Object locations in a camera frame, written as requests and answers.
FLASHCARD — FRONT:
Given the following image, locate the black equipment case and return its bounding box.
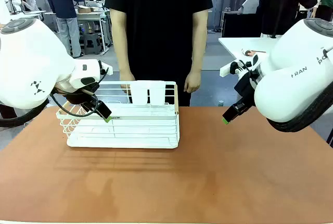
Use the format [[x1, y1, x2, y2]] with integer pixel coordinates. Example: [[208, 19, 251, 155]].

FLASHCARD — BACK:
[[222, 11, 263, 38]]

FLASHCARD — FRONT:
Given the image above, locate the person left hand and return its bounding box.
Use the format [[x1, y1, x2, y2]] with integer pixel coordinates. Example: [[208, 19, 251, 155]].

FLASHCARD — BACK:
[[183, 71, 202, 94]]

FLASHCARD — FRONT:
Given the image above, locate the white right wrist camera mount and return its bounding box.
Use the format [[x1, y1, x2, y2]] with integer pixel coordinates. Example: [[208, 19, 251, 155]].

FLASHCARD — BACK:
[[220, 54, 261, 78]]

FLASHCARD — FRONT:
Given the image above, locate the bystander in black jacket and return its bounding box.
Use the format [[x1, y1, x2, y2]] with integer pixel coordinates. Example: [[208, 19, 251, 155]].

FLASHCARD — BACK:
[[256, 0, 318, 38]]

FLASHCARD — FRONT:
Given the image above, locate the thick black left arm hose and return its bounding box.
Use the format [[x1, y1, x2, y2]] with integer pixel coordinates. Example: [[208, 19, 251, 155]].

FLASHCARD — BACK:
[[0, 98, 50, 128]]

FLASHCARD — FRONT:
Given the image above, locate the grey step stool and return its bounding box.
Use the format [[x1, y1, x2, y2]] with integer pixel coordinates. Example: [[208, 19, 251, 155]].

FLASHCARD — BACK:
[[82, 32, 103, 55]]

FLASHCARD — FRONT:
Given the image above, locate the white wire dish rack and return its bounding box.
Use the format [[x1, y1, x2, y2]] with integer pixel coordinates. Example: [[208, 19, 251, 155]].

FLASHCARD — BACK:
[[56, 80, 181, 150]]

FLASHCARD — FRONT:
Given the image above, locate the person torso black T-shirt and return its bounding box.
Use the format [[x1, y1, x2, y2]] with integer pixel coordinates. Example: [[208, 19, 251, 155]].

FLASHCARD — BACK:
[[104, 0, 214, 107]]

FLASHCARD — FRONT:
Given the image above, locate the white angular device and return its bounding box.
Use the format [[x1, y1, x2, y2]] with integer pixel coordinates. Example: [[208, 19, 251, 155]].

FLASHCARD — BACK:
[[238, 0, 260, 15]]

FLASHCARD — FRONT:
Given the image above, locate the thick black right arm hose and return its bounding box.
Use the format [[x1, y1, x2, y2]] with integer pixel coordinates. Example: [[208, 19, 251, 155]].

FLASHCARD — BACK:
[[266, 80, 333, 133]]

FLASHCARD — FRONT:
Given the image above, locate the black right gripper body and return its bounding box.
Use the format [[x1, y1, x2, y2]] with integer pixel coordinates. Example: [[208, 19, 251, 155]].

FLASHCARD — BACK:
[[233, 72, 259, 110]]

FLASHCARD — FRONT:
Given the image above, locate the white background workbench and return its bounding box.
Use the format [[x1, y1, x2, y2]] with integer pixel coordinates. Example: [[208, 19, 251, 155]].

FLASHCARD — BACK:
[[43, 9, 113, 53]]

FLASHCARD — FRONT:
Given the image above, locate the seated bystander blurred face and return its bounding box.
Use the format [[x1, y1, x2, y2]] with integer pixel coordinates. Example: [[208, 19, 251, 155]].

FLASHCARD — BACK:
[[10, 0, 40, 14]]

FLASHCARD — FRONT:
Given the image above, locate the bystander in navy shirt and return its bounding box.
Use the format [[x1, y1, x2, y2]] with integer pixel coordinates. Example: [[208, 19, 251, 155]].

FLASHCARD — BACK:
[[46, 0, 86, 59]]

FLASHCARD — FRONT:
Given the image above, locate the thin black left gripper cable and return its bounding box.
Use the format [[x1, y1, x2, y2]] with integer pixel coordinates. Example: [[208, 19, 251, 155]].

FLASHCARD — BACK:
[[50, 67, 110, 118]]

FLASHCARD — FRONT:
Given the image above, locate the thick black arm hose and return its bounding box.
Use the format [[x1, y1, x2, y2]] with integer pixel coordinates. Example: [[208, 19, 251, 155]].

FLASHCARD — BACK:
[[0, 98, 50, 128], [266, 80, 333, 133]]

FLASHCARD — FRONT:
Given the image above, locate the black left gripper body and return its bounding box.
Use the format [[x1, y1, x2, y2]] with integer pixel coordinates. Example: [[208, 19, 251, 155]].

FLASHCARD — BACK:
[[65, 83, 101, 106]]

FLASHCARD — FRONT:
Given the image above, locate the white plastic cutlery holder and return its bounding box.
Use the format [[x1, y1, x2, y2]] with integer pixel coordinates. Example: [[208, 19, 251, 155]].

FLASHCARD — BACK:
[[130, 80, 167, 106]]

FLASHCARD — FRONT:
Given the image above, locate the white side table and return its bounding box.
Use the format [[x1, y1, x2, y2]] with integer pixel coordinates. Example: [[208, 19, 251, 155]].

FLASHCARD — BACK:
[[218, 36, 285, 78]]

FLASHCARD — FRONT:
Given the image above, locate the person left forearm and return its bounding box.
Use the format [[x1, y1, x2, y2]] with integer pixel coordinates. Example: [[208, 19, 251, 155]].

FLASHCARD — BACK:
[[190, 9, 209, 75]]

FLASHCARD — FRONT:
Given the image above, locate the person right forearm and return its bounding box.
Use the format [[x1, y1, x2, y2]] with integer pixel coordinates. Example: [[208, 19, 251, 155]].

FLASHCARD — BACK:
[[109, 8, 133, 77]]

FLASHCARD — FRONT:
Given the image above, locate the person right hand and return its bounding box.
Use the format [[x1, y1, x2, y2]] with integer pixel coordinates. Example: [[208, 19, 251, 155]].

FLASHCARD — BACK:
[[119, 71, 136, 96]]

